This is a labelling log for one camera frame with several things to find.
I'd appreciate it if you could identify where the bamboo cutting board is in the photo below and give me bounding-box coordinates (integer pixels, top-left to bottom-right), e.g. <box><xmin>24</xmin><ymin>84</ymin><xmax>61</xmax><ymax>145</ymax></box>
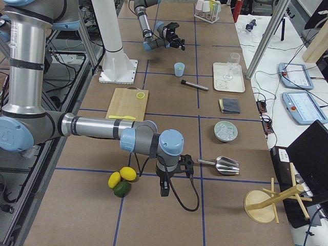
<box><xmin>106</xmin><ymin>88</ymin><xmax>149</xmax><ymax>121</ymax></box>

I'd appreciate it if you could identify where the blue plastic cup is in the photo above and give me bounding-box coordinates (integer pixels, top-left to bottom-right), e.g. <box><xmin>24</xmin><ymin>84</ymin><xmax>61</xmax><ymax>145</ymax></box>
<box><xmin>174</xmin><ymin>62</ymin><xmax>185</xmax><ymax>77</ymax></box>

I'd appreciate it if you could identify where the thin lemon slice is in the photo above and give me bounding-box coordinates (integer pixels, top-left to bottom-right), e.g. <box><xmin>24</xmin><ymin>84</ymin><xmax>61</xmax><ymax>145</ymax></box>
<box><xmin>136</xmin><ymin>92</ymin><xmax>146</xmax><ymax>99</ymax></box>

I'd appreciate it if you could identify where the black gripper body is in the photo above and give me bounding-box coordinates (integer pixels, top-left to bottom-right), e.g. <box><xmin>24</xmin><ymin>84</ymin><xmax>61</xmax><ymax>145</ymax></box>
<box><xmin>164</xmin><ymin>22</ymin><xmax>180</xmax><ymax>48</ymax></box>
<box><xmin>156</xmin><ymin>154</ymin><xmax>194</xmax><ymax>190</ymax></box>

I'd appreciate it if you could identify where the whole yellow lemon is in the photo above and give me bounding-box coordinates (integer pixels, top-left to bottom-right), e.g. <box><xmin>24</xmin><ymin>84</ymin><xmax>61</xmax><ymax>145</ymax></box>
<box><xmin>119</xmin><ymin>167</ymin><xmax>137</xmax><ymax>181</ymax></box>

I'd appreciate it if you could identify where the metal ice scoop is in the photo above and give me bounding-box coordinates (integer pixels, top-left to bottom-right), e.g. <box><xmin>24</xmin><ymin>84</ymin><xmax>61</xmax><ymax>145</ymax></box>
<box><xmin>197</xmin><ymin>156</ymin><xmax>240</xmax><ymax>175</ymax></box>

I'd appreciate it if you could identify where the green bowl of ice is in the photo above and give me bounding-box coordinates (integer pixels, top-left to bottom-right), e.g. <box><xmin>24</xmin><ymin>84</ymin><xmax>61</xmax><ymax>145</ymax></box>
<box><xmin>214</xmin><ymin>121</ymin><xmax>238</xmax><ymax>142</ymax></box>

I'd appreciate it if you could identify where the clear wine glass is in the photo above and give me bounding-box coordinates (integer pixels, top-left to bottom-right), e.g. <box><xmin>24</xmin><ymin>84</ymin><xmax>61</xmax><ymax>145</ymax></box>
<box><xmin>223</xmin><ymin>52</ymin><xmax>240</xmax><ymax>80</ymax></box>

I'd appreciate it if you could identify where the wooden cup tree stand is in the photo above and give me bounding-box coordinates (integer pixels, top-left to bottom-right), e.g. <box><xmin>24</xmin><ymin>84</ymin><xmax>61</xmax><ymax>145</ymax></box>
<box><xmin>243</xmin><ymin>162</ymin><xmax>312</xmax><ymax>223</ymax></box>

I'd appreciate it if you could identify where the lower teach pendant tablet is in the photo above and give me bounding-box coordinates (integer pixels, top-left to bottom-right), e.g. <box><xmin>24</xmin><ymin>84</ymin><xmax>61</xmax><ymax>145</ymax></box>
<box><xmin>282</xmin><ymin>91</ymin><xmax>327</xmax><ymax>126</ymax></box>

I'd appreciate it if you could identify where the aluminium frame post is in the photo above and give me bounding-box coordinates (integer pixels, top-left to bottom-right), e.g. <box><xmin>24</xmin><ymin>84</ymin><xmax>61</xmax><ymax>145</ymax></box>
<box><xmin>245</xmin><ymin>0</ymin><xmax>291</xmax><ymax>80</ymax></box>

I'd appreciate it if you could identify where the yellow plastic knife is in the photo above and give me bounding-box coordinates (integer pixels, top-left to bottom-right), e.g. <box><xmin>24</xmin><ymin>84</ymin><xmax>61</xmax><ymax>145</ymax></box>
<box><xmin>108</xmin><ymin>115</ymin><xmax>136</xmax><ymax>120</ymax></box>

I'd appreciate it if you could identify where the cream bear serving tray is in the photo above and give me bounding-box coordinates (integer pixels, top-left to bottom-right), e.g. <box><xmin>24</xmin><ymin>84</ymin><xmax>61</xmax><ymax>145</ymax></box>
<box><xmin>213</xmin><ymin>63</ymin><xmax>245</xmax><ymax>93</ymax></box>

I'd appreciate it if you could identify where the steel muddler black tip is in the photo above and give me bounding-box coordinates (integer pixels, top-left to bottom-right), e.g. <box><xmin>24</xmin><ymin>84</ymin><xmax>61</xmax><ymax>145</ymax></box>
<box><xmin>180</xmin><ymin>79</ymin><xmax>210</xmax><ymax>92</ymax></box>

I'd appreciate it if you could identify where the teach pendant tablet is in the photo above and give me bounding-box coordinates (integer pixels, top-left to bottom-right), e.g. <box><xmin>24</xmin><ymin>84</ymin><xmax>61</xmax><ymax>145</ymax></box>
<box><xmin>278</xmin><ymin>63</ymin><xmax>314</xmax><ymax>90</ymax></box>
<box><xmin>282</xmin><ymin>91</ymin><xmax>327</xmax><ymax>126</ymax></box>

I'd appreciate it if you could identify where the green lime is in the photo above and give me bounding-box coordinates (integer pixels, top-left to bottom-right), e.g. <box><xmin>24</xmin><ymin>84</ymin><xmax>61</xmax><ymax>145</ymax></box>
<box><xmin>114</xmin><ymin>180</ymin><xmax>131</xmax><ymax>197</ymax></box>

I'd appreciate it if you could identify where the upper teach pendant tablet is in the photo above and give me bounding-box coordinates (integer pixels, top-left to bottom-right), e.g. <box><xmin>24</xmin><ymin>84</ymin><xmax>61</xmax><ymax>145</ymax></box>
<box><xmin>278</xmin><ymin>63</ymin><xmax>314</xmax><ymax>90</ymax></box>

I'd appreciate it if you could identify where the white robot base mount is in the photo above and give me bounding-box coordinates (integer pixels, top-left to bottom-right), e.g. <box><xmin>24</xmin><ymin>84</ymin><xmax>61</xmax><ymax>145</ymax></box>
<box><xmin>92</xmin><ymin>0</ymin><xmax>138</xmax><ymax>84</ymax></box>

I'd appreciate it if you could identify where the black laptop computer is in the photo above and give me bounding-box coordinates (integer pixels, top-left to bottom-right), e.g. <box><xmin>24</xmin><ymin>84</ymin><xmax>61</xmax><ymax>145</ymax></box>
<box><xmin>270</xmin><ymin>120</ymin><xmax>327</xmax><ymax>215</ymax></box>

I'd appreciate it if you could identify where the grey folded cloth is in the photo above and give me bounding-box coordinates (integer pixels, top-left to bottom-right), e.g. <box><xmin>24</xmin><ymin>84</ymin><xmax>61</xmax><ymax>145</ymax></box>
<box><xmin>218</xmin><ymin>98</ymin><xmax>240</xmax><ymax>114</ymax></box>

